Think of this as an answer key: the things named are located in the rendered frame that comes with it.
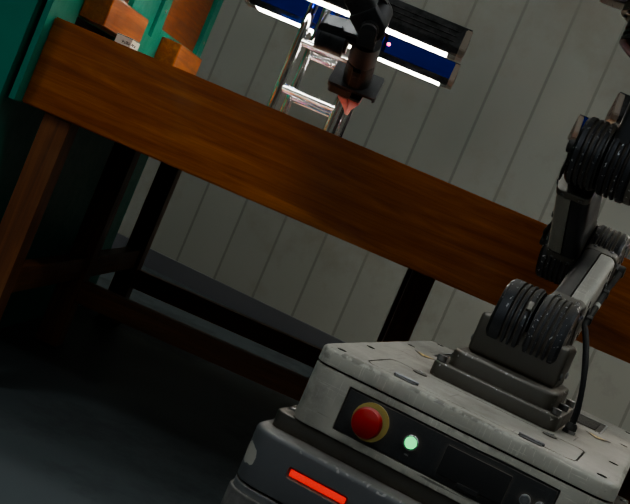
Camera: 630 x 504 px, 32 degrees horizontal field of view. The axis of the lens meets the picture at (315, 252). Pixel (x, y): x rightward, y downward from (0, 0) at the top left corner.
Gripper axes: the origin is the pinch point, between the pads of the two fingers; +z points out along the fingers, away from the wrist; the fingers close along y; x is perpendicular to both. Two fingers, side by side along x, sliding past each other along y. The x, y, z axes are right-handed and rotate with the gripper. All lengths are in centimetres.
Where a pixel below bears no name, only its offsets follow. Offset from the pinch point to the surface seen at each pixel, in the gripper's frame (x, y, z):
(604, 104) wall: -179, -70, 129
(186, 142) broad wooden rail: 22.0, 26.2, 3.2
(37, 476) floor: 90, 21, 21
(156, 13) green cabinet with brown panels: -43, 63, 39
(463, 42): -31.4, -15.9, -1.1
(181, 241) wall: -110, 73, 234
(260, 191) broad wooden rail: 24.3, 8.7, 5.6
